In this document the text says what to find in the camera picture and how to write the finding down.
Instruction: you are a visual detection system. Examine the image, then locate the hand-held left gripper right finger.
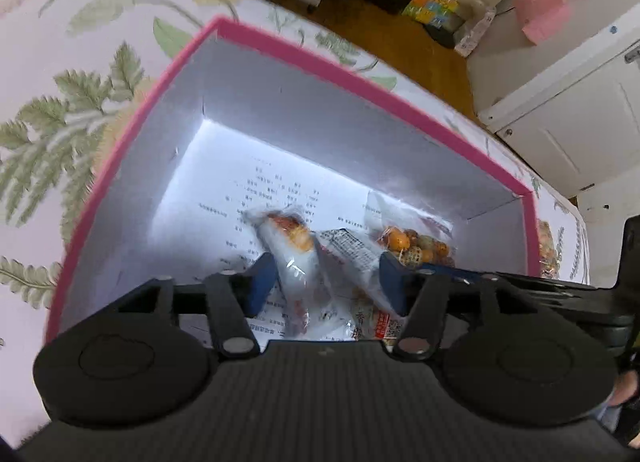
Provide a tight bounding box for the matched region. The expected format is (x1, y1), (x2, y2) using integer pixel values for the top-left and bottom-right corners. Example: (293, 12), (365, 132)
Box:
(378, 252), (532, 361)

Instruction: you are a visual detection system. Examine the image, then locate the white patterned package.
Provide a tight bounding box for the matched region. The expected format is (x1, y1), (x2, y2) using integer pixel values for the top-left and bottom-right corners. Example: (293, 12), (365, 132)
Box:
(452, 7), (497, 59)

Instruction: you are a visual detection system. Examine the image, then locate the printed white paper sheet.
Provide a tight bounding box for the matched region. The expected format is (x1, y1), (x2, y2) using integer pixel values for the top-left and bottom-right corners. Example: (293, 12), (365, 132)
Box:
(150, 119), (457, 343)

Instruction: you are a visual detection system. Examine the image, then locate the white orange snack packet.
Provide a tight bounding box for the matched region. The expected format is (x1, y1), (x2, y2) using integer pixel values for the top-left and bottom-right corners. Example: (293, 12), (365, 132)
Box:
(240, 205), (337, 339)

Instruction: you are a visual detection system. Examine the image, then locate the person's right hand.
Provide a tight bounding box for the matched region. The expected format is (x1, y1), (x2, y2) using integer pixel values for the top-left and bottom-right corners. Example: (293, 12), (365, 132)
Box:
(611, 371), (640, 408)

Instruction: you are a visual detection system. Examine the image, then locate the white cabinet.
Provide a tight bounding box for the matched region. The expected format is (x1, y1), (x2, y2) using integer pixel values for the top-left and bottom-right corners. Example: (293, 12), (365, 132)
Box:
(467, 0), (640, 224)

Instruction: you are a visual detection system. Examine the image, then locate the floral bed sheet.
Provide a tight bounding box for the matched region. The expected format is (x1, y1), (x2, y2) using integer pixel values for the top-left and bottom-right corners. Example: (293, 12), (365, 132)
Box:
(0, 0), (592, 449)

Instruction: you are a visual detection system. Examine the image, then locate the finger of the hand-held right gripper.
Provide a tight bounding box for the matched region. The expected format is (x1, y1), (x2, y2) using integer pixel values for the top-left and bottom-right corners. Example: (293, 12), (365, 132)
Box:
(422, 265), (626, 344)

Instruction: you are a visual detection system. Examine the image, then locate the pink cardboard box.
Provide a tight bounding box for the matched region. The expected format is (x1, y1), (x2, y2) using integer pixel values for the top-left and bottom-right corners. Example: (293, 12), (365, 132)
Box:
(45, 15), (543, 344)

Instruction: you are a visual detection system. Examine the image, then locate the clear bag of round candies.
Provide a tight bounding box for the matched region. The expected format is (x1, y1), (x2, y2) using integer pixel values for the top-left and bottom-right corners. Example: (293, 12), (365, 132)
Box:
(365, 189), (458, 274)

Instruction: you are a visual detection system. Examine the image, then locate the pink hanging bag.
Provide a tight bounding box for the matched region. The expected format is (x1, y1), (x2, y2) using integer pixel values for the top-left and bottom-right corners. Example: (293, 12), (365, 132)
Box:
(514, 0), (597, 46)

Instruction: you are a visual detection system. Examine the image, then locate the white red label snack packet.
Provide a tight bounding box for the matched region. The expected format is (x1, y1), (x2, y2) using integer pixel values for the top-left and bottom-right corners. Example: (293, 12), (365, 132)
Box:
(315, 227), (407, 341)

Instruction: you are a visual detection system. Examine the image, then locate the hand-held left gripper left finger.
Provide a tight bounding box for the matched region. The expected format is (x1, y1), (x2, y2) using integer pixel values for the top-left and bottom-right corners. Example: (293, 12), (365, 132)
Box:
(117, 252), (278, 359)

